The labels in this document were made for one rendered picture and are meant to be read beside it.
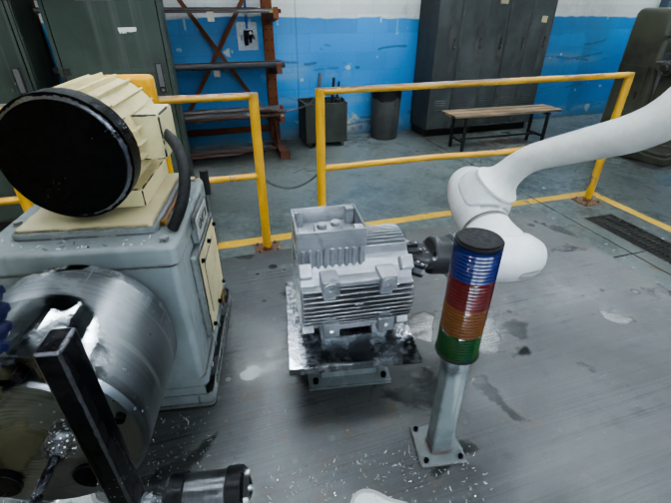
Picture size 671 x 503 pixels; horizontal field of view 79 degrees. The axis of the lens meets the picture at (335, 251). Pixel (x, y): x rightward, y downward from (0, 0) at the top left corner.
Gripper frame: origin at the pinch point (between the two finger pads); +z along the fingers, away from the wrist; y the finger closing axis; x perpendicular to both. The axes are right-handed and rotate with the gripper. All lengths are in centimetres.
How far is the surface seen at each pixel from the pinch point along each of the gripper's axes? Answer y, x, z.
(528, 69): -454, -18, -336
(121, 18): -259, -20, 98
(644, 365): 14, 18, -66
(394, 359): 13.4, 14.2, -8.4
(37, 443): 30, 9, 41
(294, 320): -0.5, 16.5, 8.3
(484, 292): 26.4, -9.9, -10.9
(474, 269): 26.1, -13.1, -8.6
